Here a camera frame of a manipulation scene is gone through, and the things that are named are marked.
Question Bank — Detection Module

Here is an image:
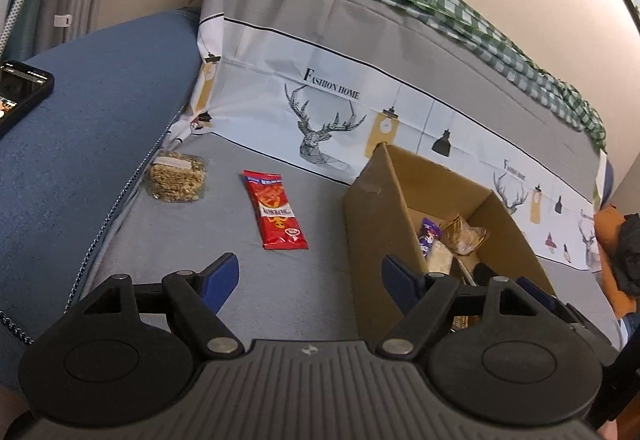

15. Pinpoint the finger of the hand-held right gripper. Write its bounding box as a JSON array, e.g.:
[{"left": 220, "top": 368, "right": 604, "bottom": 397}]
[
  {"left": 515, "top": 276, "right": 560, "bottom": 317},
  {"left": 472, "top": 261, "right": 512, "bottom": 286}
]

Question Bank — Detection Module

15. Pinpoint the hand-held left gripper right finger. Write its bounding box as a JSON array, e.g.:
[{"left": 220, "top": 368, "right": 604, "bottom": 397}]
[{"left": 376, "top": 255, "right": 558, "bottom": 360}]

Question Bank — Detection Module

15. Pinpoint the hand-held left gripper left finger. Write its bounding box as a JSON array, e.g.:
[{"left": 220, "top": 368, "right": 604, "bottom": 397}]
[{"left": 80, "top": 251, "right": 247, "bottom": 357}]

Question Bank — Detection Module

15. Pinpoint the silver foil snack packet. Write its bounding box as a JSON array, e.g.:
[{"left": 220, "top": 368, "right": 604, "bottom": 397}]
[{"left": 452, "top": 252, "right": 481, "bottom": 289}]

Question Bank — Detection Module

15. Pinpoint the brown cardboard box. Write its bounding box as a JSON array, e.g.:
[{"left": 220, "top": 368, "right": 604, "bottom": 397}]
[{"left": 342, "top": 142, "right": 559, "bottom": 342}]

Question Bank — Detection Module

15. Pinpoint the clear peanut snack packet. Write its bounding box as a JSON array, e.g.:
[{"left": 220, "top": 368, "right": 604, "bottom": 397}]
[{"left": 440, "top": 211, "right": 489, "bottom": 256}]

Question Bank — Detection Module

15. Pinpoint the purple snack packet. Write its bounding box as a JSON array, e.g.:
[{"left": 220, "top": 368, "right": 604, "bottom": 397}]
[{"left": 419, "top": 217, "right": 444, "bottom": 260}]

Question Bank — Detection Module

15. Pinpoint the red gold sausage stick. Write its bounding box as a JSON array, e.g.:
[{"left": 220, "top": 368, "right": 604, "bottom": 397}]
[{"left": 451, "top": 314, "right": 484, "bottom": 332}]

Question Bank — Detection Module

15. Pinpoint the grey deer printed sheet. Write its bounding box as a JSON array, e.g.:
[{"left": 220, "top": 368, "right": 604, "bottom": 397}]
[{"left": 65, "top": 0, "right": 621, "bottom": 357}]

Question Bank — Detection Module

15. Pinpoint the long red printed snack packet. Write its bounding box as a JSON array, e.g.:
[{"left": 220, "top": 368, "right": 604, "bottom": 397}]
[{"left": 243, "top": 170, "right": 310, "bottom": 251}]

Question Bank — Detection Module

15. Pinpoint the orange cloth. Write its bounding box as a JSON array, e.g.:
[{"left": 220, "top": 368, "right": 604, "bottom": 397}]
[{"left": 593, "top": 204, "right": 640, "bottom": 322}]

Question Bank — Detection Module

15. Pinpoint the dark cloth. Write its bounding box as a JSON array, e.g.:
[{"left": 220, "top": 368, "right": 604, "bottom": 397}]
[{"left": 616, "top": 213, "right": 640, "bottom": 294}]

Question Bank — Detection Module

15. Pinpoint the clear seed brittle packet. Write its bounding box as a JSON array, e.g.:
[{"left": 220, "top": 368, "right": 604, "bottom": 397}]
[{"left": 144, "top": 150, "right": 209, "bottom": 205}]

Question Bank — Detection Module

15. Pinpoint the blue sofa cushion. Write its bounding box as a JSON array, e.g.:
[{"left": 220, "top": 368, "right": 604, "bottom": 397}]
[
  {"left": 0, "top": 7, "right": 203, "bottom": 393},
  {"left": 595, "top": 151, "right": 617, "bottom": 214}
]

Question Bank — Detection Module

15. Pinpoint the black smartphone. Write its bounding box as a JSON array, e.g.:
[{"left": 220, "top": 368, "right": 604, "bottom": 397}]
[{"left": 0, "top": 59, "right": 55, "bottom": 139}]

